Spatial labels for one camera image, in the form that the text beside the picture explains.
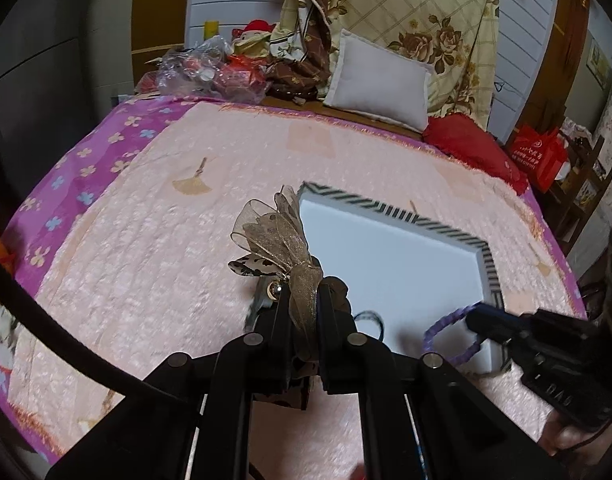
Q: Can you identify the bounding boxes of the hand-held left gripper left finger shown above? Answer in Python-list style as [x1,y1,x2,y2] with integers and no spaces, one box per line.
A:
[45,287,300,480]

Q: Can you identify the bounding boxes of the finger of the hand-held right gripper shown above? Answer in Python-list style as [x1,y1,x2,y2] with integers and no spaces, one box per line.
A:
[465,304,537,343]
[483,337,529,378]

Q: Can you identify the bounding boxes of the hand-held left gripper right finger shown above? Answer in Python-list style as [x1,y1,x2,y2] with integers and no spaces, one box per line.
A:
[316,280,569,480]

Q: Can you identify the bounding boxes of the purple bead bracelet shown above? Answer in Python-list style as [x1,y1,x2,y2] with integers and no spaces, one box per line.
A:
[422,304,487,365]

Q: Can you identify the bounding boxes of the striped jewelry box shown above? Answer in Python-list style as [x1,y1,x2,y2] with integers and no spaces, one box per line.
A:
[296,182,512,377]

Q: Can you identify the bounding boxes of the beige ribbon bow hair tie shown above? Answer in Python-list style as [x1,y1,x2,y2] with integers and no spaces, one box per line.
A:
[228,185,323,411]

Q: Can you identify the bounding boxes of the person's right hand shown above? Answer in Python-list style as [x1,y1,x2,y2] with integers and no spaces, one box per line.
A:
[538,409,612,457]

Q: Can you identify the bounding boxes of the pink quilted bedspread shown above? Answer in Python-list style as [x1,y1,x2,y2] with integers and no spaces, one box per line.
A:
[0,102,589,480]

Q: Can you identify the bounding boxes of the red shopping bag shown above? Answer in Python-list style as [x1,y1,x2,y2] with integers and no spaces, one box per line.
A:
[508,125,570,192]

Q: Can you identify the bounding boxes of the red cushion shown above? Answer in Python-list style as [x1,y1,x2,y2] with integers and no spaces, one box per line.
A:
[422,114,530,196]

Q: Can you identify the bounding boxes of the wooden shelf rack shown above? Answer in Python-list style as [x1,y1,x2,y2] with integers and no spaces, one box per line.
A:
[541,134,612,257]

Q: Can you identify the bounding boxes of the purple flowered sheet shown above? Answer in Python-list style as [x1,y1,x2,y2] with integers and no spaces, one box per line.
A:
[1,96,587,466]

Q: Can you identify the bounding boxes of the white pillow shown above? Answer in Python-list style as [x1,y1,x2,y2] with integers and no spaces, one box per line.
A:
[323,30,436,134]

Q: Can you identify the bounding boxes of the red packets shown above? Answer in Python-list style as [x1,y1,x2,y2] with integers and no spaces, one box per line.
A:
[213,55,270,104]

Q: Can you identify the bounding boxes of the clear plastic bag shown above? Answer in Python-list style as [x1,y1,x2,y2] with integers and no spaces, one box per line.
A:
[155,37,235,97]

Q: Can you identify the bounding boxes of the red plush toy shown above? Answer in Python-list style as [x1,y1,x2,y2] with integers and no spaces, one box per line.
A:
[231,20,280,57]

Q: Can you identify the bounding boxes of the floral quilt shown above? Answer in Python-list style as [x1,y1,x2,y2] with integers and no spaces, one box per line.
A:
[268,0,502,130]

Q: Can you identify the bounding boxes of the plain black hair tie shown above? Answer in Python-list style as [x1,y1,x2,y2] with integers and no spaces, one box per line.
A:
[351,310,387,344]

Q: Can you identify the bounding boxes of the black cable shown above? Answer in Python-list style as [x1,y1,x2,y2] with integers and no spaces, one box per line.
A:
[0,249,203,417]

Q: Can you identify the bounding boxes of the framed wall picture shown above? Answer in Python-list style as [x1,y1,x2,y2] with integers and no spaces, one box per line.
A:
[586,39,612,84]

